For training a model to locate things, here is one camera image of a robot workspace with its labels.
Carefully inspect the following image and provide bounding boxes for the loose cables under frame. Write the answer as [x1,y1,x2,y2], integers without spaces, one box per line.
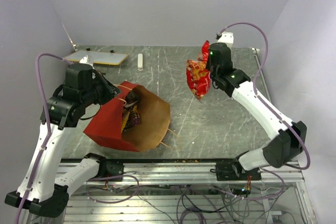
[86,174,289,224]

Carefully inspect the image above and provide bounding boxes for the red brown paper bag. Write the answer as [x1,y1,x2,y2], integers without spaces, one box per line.
[83,81,171,152]

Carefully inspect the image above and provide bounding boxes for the white board yellow edge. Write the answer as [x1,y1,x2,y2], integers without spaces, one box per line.
[66,50,128,66]

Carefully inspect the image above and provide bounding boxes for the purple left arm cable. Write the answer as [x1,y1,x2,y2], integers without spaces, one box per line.
[14,52,74,224]

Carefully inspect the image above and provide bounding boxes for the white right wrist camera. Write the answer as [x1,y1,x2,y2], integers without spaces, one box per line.
[216,31,234,49]

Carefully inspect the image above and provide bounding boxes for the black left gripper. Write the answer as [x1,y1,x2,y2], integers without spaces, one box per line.
[81,70,123,106]

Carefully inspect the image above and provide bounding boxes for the black white snack packet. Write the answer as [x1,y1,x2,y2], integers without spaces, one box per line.
[124,91,140,108]

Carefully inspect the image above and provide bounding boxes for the purple snack packet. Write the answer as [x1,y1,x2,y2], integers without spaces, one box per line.
[129,105,140,127]

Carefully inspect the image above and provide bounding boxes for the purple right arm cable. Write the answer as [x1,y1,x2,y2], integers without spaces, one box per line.
[216,22,311,170]

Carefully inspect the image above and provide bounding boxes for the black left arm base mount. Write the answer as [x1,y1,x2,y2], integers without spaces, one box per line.
[89,159,124,182]

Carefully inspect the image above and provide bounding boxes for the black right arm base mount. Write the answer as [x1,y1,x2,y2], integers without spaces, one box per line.
[210,158,261,181]

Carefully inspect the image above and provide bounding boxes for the orange red chips packet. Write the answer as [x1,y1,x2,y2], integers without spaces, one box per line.
[186,60,212,100]

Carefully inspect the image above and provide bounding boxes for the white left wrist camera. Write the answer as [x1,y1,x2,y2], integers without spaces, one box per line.
[79,55,94,67]

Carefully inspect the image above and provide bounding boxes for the red snack packet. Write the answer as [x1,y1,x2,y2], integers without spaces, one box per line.
[200,40,210,62]

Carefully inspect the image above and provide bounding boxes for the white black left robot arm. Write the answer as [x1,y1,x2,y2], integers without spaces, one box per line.
[5,63,120,218]

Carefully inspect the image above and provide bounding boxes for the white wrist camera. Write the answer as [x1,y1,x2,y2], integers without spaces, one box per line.
[216,31,234,49]
[79,55,94,67]

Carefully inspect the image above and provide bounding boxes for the white marker pen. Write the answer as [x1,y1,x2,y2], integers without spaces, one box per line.
[137,53,144,71]

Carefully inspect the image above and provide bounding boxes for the aluminium frame rail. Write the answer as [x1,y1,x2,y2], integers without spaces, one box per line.
[108,161,304,185]

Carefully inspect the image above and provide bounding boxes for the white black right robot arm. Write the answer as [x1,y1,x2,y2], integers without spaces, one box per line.
[206,42,307,180]

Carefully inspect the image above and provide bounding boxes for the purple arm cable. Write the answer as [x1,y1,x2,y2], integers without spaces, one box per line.
[14,52,74,224]
[216,22,311,170]

